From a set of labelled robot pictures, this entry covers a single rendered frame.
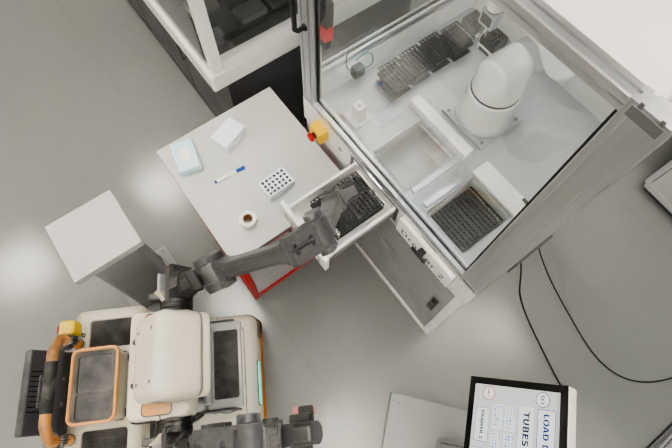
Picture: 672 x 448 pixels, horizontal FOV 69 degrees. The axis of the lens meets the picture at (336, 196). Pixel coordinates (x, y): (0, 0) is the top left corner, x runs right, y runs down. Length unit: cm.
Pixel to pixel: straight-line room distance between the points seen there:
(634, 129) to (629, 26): 20
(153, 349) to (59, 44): 290
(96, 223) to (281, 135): 83
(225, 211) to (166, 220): 94
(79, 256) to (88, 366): 48
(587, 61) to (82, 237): 184
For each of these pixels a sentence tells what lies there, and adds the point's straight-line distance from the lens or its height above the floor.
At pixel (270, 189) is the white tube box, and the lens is 201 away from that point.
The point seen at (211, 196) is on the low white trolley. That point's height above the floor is 76.
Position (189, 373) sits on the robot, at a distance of 130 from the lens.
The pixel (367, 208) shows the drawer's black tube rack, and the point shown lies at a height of 90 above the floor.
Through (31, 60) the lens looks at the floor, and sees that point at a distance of 389.
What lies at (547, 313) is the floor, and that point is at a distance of 290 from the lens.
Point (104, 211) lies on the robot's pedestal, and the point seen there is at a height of 76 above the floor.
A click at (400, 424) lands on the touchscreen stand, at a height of 3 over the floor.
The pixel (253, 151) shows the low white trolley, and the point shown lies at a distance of 214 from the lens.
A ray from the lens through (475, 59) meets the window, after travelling 110.
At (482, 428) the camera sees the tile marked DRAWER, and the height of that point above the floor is 101.
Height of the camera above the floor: 260
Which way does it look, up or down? 65 degrees down
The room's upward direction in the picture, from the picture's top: 3 degrees clockwise
